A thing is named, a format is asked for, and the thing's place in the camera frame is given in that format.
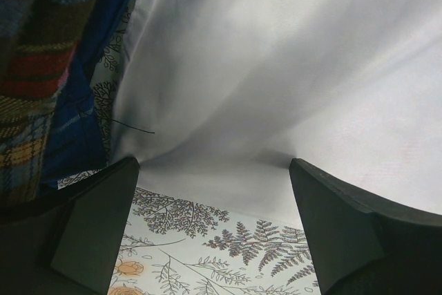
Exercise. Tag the blue folded garment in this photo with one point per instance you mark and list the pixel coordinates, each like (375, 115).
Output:
(75, 142)

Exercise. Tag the white long sleeve shirt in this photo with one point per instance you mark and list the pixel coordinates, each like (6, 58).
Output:
(378, 64)

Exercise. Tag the red plaid shirt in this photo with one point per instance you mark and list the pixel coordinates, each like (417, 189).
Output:
(38, 42)

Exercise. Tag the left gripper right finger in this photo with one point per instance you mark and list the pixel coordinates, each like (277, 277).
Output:
(362, 243)

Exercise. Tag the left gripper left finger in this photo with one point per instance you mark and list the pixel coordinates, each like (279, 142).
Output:
(67, 242)

